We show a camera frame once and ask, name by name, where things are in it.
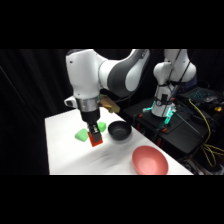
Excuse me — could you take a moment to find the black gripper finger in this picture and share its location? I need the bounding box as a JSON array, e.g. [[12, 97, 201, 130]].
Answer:
[[86, 123, 97, 142], [93, 121, 103, 138]]

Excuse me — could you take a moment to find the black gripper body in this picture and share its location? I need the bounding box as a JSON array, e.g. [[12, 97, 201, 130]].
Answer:
[[78, 107, 102, 127]]

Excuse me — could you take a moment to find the red cube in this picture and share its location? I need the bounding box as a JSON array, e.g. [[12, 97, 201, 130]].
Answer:
[[87, 131, 105, 149]]

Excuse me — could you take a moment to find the small green cube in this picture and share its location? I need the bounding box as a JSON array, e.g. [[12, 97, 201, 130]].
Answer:
[[97, 121, 108, 133]]

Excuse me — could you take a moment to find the black bowl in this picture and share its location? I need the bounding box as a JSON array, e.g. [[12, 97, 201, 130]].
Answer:
[[107, 120, 133, 141]]

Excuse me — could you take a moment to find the pink bowl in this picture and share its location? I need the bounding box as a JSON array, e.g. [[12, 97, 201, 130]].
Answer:
[[131, 145, 170, 176]]

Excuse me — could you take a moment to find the flat green block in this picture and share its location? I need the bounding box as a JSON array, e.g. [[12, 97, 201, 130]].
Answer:
[[74, 127, 90, 143]]

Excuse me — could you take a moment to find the black curtain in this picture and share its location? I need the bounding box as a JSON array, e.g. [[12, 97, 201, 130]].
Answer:
[[0, 49, 224, 176]]

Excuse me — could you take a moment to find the black robot stand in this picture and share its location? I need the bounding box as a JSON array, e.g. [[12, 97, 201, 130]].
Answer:
[[122, 97, 214, 158]]

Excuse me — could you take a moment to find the black laptop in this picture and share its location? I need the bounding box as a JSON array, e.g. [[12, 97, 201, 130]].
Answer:
[[181, 85, 222, 105]]

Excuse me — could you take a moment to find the tan wrist camera box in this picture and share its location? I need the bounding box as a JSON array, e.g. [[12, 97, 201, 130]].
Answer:
[[99, 94, 121, 114]]

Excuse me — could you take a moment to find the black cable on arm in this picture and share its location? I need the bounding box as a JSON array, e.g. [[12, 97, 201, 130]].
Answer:
[[159, 49, 188, 107]]

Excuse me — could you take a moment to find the yellow cable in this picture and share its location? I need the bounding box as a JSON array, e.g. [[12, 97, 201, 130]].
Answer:
[[187, 97, 224, 168]]

